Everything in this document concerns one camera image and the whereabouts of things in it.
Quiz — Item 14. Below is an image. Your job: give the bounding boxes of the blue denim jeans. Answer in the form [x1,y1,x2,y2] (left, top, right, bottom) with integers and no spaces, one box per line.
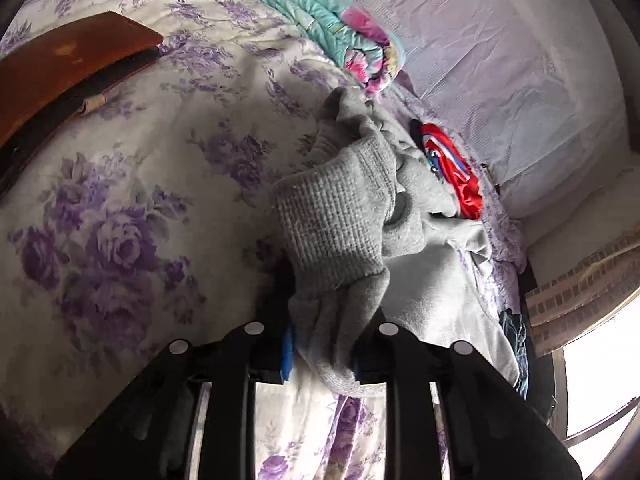
[499,310,531,398]

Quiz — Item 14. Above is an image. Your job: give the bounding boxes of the lavender embossed wall cloth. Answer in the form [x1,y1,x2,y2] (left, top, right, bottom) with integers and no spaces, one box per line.
[300,0,631,221]

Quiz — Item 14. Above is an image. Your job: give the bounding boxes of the dark wooden frame rail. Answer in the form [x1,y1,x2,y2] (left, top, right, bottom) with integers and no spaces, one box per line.
[0,47,161,196]

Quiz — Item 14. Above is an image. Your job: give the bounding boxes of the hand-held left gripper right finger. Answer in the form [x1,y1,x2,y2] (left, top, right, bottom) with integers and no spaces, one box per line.
[350,322,583,480]

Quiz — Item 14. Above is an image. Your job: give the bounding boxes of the folded red blue white shorts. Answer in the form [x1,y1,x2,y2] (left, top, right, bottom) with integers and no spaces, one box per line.
[419,122,485,221]

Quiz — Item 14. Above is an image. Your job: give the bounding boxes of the folded teal pink floral quilt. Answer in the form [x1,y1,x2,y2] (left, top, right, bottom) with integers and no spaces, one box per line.
[227,0,406,95]

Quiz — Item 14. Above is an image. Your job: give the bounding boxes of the window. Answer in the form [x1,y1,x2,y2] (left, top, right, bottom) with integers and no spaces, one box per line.
[550,300,640,480]

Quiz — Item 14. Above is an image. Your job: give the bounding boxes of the grey knitted sweater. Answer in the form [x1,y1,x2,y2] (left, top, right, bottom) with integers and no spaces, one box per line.
[270,86,523,397]

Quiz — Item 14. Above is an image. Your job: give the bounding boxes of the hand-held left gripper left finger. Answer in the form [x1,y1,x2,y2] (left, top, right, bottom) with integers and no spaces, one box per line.
[52,322,296,480]

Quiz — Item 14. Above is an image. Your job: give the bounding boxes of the brown wooden board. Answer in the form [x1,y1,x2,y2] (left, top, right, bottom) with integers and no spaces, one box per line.
[0,11,165,148]

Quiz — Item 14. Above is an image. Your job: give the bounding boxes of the beige checkered curtain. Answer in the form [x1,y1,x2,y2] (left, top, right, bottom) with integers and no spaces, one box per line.
[525,237,640,358]

